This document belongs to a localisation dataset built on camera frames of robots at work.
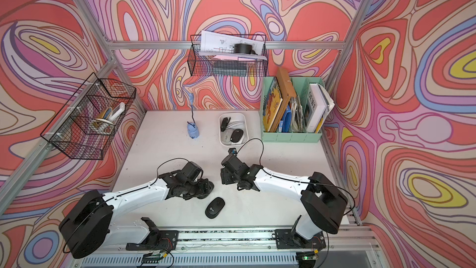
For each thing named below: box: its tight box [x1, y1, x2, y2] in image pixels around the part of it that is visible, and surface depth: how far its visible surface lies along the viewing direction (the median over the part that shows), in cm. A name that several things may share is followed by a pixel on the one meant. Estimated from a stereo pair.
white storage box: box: [218, 112, 250, 148], surface depth 107 cm
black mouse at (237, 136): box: [229, 129, 244, 143], surface depth 103 cm
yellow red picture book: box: [262, 76, 284, 133], surface depth 103 cm
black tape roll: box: [234, 43, 258, 56], surface depth 84 cm
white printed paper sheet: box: [198, 30, 268, 61], surface depth 88 cm
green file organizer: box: [260, 76, 326, 143], surface depth 100 cm
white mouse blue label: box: [226, 122, 247, 130], surface depth 110 cm
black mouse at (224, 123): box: [220, 117, 229, 132], surface depth 110 cm
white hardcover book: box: [304, 83, 336, 133], surface depth 93 cm
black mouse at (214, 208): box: [204, 196, 226, 219], surface depth 82 cm
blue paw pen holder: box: [186, 92, 200, 139], surface depth 104 cm
